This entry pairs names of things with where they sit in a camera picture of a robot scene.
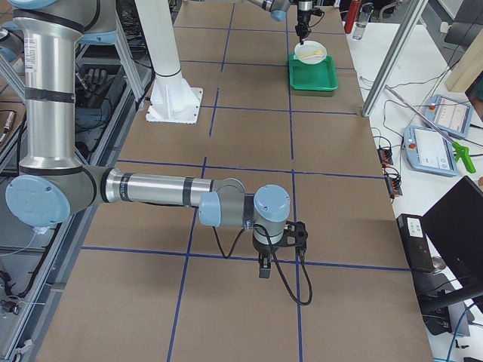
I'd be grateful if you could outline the silver reacher grabber tool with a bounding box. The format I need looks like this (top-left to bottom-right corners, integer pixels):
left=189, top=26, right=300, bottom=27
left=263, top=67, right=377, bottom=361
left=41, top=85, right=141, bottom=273
left=385, top=84, right=476, bottom=173

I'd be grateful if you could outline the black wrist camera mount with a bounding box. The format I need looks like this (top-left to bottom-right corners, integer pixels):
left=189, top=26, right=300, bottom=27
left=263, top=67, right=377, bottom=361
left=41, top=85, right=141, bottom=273
left=276, top=220, right=309, bottom=253

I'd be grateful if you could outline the black computer box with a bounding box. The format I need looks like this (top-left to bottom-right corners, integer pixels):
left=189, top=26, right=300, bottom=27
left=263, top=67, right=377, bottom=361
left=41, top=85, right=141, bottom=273
left=396, top=213, right=447, bottom=274

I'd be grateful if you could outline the far teach pendant tablet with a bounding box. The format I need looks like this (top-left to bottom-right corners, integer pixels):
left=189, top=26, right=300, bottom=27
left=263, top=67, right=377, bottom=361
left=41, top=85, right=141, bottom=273
left=424, top=94, right=474, bottom=139

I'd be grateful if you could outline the white round plate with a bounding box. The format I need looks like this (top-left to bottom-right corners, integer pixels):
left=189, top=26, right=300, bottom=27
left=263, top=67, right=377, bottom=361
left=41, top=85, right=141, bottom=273
left=294, top=40, right=328, bottom=65

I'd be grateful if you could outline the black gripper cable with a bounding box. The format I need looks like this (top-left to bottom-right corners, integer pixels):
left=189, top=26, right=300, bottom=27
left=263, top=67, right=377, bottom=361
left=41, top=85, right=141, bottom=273
left=211, top=224, right=314, bottom=306

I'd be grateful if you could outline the aluminium frame post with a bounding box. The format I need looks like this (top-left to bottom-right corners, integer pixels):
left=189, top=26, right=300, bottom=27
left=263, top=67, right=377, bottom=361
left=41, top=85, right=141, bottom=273
left=361, top=0, right=429, bottom=117

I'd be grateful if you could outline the teach pendant tablet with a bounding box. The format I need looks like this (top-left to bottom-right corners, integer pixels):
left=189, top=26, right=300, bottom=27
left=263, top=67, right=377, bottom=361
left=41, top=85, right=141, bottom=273
left=424, top=94, right=474, bottom=139
left=403, top=125, right=459, bottom=177

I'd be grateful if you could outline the green plastic tray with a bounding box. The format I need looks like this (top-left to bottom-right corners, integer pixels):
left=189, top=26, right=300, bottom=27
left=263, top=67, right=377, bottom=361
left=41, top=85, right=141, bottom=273
left=288, top=54, right=339, bottom=92

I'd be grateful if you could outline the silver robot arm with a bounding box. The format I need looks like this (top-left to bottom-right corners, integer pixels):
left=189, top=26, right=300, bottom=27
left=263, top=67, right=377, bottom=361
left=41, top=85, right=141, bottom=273
left=5, top=1, right=290, bottom=278
left=249, top=0, right=325, bottom=44

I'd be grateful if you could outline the orange black connector board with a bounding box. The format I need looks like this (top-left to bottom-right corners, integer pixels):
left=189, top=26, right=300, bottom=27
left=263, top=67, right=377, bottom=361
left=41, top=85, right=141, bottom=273
left=377, top=147, right=393, bottom=167

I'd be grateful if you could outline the clear water bottle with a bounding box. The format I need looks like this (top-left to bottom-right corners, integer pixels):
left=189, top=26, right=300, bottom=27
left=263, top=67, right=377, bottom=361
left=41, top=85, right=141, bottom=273
left=352, top=2, right=374, bottom=40

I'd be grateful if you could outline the yellow plastic spoon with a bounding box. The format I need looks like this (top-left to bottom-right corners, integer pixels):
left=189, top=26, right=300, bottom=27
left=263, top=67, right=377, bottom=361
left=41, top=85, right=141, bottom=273
left=297, top=50, right=324, bottom=60

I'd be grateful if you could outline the near teach pendant tablet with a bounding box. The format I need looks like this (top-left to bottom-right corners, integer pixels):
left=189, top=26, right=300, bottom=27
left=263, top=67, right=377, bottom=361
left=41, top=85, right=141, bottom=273
left=403, top=125, right=459, bottom=177

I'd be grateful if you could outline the red bottle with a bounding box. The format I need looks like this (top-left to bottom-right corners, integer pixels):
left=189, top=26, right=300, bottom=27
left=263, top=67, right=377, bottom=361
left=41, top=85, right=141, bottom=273
left=344, top=0, right=361, bottom=34

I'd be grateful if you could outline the black monitor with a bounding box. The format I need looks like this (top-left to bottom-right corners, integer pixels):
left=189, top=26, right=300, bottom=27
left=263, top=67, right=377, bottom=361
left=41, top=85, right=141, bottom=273
left=412, top=176, right=482, bottom=336

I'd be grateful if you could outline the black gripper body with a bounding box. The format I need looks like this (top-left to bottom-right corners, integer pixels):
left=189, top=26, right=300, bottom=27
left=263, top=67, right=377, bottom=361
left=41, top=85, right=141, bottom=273
left=252, top=239, right=279, bottom=265
left=296, top=9, right=325, bottom=29

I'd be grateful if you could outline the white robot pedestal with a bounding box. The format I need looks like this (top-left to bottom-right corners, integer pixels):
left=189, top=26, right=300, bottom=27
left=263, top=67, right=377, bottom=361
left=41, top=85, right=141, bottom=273
left=135, top=0, right=203, bottom=124

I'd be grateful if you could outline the brown paper table cover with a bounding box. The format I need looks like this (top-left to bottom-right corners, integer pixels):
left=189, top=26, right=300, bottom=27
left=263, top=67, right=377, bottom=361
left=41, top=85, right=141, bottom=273
left=36, top=2, right=435, bottom=362

